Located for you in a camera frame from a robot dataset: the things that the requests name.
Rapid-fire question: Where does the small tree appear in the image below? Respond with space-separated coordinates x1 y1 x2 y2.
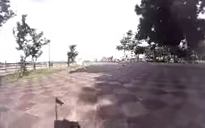
115 29 140 63

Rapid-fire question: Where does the checkered paved plaza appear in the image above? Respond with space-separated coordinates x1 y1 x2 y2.
0 61 205 128

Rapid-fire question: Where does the grass strip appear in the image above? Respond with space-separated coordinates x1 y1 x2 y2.
3 64 88 84

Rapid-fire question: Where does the group of large dark trees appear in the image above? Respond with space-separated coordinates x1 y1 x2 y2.
133 0 205 64

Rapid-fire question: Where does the pale wooden fence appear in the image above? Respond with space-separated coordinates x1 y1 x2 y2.
0 60 49 77

